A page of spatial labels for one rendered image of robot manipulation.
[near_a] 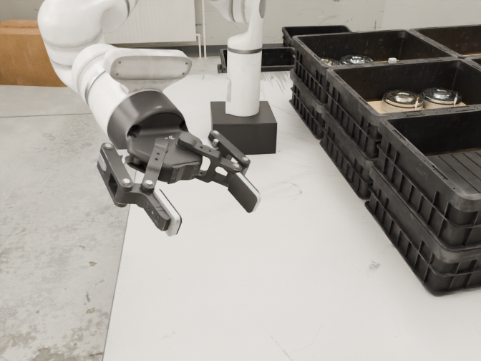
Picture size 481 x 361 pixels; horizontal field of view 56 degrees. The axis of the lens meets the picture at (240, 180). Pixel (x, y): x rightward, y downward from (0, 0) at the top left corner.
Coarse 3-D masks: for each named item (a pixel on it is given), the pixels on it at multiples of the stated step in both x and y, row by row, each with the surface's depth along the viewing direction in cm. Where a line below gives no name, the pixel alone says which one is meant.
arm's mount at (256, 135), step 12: (216, 108) 129; (264, 108) 130; (216, 120) 121; (228, 120) 121; (240, 120) 122; (252, 120) 122; (264, 120) 122; (228, 132) 121; (240, 132) 121; (252, 132) 122; (264, 132) 122; (276, 132) 122; (240, 144) 123; (252, 144) 124; (264, 144) 124
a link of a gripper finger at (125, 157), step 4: (120, 152) 40; (124, 152) 41; (100, 156) 40; (120, 156) 40; (124, 156) 41; (128, 156) 41; (100, 160) 40; (124, 160) 41; (128, 160) 42; (132, 160) 42; (136, 160) 42; (140, 160) 42; (100, 164) 40; (104, 164) 40; (124, 164) 40; (104, 168) 40
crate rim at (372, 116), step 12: (432, 60) 122; (444, 60) 122; (456, 60) 123; (480, 72) 116; (336, 84) 111; (348, 96) 105; (360, 96) 102; (360, 108) 100; (372, 108) 97; (444, 108) 97; (456, 108) 97; (468, 108) 97; (372, 120) 95
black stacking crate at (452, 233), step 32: (416, 128) 95; (448, 128) 97; (480, 128) 99; (384, 160) 93; (448, 160) 98; (480, 160) 98; (416, 192) 84; (480, 192) 88; (448, 224) 75; (480, 224) 73
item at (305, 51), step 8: (344, 32) 145; (352, 32) 145; (360, 32) 145; (368, 32) 145; (376, 32) 146; (384, 32) 146; (392, 32) 147; (408, 32) 146; (296, 40) 138; (424, 40) 138; (296, 48) 138; (304, 48) 131; (440, 48) 132; (304, 56) 132; (312, 56) 125; (456, 56) 125; (312, 64) 126; (320, 64) 120; (344, 64) 120; (352, 64) 120; (360, 64) 120; (368, 64) 120; (320, 72) 121
